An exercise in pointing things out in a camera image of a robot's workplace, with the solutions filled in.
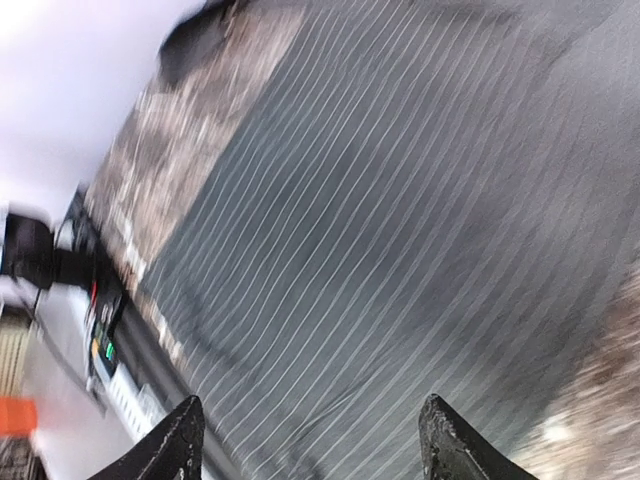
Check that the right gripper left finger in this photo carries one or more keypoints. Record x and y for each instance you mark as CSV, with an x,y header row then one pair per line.
x,y
172,450

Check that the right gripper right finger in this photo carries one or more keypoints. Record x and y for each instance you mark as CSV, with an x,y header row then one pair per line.
x,y
452,449

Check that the black pinstriped long sleeve shirt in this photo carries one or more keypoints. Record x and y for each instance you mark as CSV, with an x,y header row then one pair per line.
x,y
429,197

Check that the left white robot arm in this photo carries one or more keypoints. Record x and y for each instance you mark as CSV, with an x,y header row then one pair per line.
x,y
28,252

